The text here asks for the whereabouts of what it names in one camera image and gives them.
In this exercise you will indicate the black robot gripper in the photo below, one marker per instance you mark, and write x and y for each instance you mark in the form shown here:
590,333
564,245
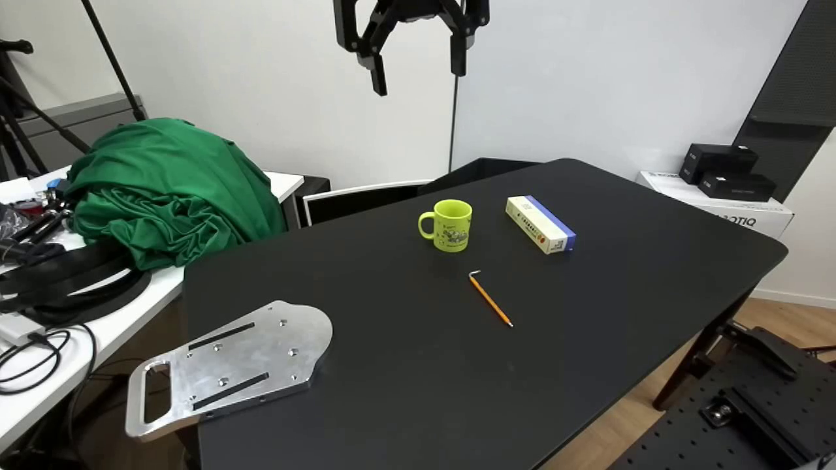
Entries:
407,12

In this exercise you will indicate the orange pencil with black end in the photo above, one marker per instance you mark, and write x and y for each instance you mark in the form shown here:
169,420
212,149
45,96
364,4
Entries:
489,301

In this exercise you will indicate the thin black vertical pole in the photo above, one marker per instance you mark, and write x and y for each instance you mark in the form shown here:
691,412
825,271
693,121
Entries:
453,121

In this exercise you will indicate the yellow-green mug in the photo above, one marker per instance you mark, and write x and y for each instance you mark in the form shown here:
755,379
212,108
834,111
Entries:
449,226

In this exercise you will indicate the white and blue carton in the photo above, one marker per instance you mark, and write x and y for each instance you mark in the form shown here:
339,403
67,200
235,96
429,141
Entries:
539,224

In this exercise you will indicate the green cloth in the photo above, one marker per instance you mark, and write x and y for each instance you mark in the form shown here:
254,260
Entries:
165,191

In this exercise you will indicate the black slanted stand pole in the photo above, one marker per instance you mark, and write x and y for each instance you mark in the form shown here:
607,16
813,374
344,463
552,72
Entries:
116,61

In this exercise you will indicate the large black box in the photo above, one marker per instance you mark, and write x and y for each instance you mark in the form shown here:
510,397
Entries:
714,160

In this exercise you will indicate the flat black box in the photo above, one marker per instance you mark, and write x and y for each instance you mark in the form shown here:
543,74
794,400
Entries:
736,186

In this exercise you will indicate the silver metal mounting plate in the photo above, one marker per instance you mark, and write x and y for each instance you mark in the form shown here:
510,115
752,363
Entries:
235,362

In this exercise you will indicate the white cardboard box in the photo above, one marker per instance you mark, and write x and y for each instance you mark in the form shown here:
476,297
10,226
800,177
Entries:
739,213

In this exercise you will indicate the black tripod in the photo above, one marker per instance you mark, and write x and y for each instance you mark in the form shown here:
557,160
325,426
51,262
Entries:
15,114

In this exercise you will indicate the black table leg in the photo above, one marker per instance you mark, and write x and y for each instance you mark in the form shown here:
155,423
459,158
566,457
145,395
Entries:
694,357

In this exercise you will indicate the white desk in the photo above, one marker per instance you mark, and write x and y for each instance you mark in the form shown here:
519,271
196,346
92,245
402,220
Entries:
53,382

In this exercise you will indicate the black optical breadboard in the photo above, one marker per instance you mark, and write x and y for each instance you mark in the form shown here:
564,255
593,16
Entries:
739,431

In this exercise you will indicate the black wall panel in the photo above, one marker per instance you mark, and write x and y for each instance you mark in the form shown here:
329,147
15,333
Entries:
796,80

